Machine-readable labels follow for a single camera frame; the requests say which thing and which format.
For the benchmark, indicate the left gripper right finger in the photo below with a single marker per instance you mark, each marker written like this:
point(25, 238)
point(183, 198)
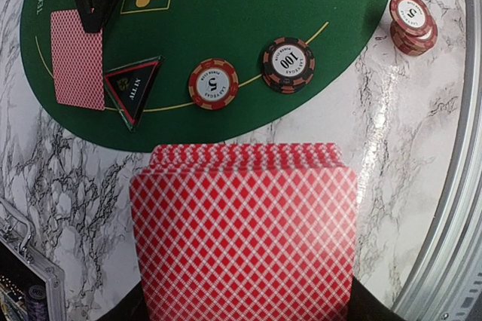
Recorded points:
point(363, 306)

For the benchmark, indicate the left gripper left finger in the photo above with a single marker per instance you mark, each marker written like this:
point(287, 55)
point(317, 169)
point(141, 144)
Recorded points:
point(131, 307)

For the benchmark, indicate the triangular all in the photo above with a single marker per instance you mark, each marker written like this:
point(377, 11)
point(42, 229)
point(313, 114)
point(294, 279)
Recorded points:
point(129, 87)

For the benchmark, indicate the red playing card deck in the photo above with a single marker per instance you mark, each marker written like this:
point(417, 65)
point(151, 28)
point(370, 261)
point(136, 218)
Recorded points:
point(245, 232)

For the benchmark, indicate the single orange poker chip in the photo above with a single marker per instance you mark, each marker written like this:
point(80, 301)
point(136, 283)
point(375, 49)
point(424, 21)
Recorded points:
point(213, 84)

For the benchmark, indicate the dark chip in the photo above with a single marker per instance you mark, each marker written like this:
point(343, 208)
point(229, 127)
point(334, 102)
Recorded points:
point(288, 65)

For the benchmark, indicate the orange poker chip stack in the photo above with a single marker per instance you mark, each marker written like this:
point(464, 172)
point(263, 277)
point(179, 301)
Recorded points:
point(413, 28)

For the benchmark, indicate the round green poker mat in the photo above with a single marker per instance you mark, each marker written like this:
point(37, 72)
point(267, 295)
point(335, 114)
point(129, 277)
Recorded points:
point(187, 32)

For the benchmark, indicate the purple chip stack in case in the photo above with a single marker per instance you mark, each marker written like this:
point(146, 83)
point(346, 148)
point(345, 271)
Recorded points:
point(36, 303)

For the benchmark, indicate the aluminium poker case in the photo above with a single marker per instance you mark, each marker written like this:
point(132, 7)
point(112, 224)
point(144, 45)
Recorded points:
point(22, 266)

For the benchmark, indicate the aluminium front rail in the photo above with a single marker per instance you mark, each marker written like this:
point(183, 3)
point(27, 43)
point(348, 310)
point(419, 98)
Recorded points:
point(445, 281)

